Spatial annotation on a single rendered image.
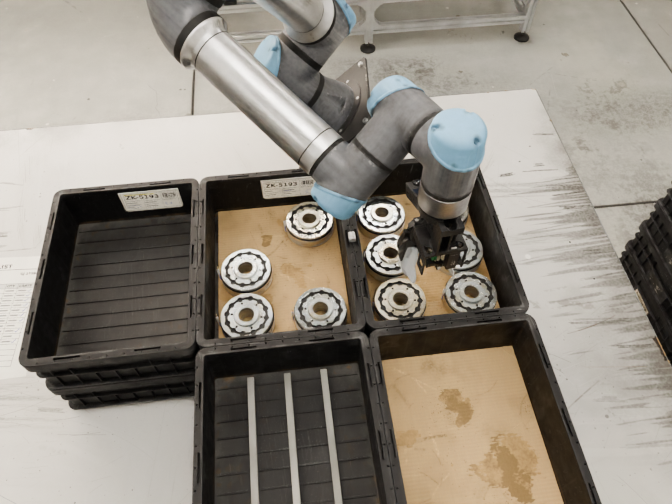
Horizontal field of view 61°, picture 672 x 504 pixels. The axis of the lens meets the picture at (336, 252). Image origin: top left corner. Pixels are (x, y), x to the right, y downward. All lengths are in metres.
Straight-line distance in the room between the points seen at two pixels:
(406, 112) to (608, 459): 0.80
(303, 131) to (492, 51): 2.46
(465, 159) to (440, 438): 0.52
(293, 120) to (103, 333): 0.60
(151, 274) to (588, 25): 2.89
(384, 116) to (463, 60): 2.34
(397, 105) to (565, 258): 0.77
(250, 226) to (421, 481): 0.63
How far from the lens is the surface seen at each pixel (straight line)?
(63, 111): 3.06
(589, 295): 1.43
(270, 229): 1.25
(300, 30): 1.23
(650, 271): 2.08
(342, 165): 0.82
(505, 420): 1.09
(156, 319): 1.18
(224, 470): 1.04
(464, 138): 0.74
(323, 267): 1.19
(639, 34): 3.64
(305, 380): 1.08
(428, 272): 1.20
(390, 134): 0.81
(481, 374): 1.11
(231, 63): 0.89
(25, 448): 1.32
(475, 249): 1.21
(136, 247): 1.29
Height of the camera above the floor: 1.82
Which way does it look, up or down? 55 degrees down
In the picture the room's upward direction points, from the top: straight up
